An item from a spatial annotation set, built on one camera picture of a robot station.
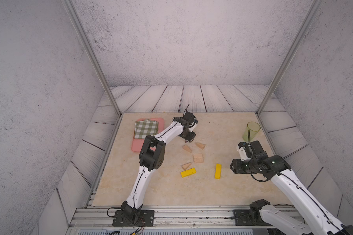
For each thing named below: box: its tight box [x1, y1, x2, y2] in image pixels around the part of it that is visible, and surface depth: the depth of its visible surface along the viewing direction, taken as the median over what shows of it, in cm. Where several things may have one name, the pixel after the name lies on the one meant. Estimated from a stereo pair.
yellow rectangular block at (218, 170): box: [214, 163, 223, 180], surface depth 91 cm
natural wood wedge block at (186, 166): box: [181, 162, 192, 171], surface depth 92 cm
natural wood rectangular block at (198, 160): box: [193, 157, 204, 164], surface depth 95 cm
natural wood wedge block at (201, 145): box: [195, 142, 207, 150], surface depth 102 cm
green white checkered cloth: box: [134, 118, 159, 140], surface depth 113 cm
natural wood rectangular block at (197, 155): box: [192, 153, 204, 159], surface depth 98 cm
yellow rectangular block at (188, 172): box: [180, 167, 197, 178], surface depth 91 cm
